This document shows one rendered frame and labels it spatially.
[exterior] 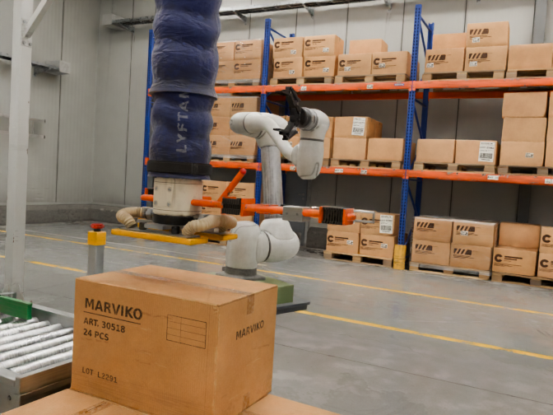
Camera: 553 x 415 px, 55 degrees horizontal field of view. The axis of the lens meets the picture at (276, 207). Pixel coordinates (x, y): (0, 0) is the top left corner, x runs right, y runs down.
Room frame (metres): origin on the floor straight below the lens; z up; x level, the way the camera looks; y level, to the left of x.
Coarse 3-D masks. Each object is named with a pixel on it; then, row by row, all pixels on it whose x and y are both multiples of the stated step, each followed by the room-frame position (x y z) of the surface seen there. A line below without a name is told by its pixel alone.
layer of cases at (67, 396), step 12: (48, 396) 1.79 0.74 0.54; (60, 396) 1.79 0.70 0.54; (72, 396) 1.80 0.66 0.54; (84, 396) 1.80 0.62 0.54; (264, 396) 1.91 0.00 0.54; (276, 396) 1.90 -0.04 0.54; (24, 408) 1.68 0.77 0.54; (36, 408) 1.69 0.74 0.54; (48, 408) 1.69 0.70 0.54; (60, 408) 1.70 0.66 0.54; (72, 408) 1.70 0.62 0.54; (84, 408) 1.71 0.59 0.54; (96, 408) 1.71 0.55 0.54; (108, 408) 1.72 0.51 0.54; (120, 408) 1.73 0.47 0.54; (132, 408) 1.73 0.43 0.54; (252, 408) 1.79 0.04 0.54; (264, 408) 1.79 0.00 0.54; (276, 408) 1.80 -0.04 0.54; (288, 408) 1.80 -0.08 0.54; (300, 408) 1.81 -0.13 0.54; (312, 408) 1.82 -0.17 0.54
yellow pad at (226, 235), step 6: (150, 228) 2.00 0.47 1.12; (180, 228) 1.96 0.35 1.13; (198, 234) 1.90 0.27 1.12; (204, 234) 1.89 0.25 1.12; (210, 234) 1.88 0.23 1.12; (216, 234) 1.88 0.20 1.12; (222, 234) 1.89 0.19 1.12; (228, 234) 1.91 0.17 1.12; (234, 234) 1.92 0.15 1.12; (222, 240) 1.86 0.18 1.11
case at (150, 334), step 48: (96, 288) 1.81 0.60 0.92; (144, 288) 1.75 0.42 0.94; (192, 288) 1.80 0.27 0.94; (240, 288) 1.84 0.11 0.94; (96, 336) 1.81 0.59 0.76; (144, 336) 1.72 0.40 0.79; (192, 336) 1.63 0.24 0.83; (240, 336) 1.72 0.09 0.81; (96, 384) 1.80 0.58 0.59; (144, 384) 1.71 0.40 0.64; (192, 384) 1.63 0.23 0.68; (240, 384) 1.73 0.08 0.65
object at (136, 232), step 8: (112, 232) 1.83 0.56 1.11; (120, 232) 1.82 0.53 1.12; (128, 232) 1.80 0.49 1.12; (136, 232) 1.79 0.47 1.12; (144, 232) 1.79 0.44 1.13; (152, 232) 1.77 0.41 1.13; (160, 232) 1.78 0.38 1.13; (168, 232) 1.79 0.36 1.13; (176, 232) 1.76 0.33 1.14; (160, 240) 1.74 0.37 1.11; (168, 240) 1.72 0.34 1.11; (176, 240) 1.71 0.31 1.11; (184, 240) 1.69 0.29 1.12; (192, 240) 1.69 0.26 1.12; (200, 240) 1.73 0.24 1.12
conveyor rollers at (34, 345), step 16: (0, 320) 2.62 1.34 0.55; (16, 320) 2.68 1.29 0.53; (32, 320) 2.67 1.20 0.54; (48, 320) 2.66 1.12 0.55; (0, 336) 2.41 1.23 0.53; (16, 336) 2.40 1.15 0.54; (32, 336) 2.46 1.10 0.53; (48, 336) 2.43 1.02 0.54; (64, 336) 2.42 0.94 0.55; (0, 352) 2.22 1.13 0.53; (16, 352) 2.20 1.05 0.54; (32, 352) 2.18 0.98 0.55; (48, 352) 2.22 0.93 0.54; (64, 352) 2.21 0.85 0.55; (16, 368) 2.01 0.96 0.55; (32, 368) 2.05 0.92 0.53
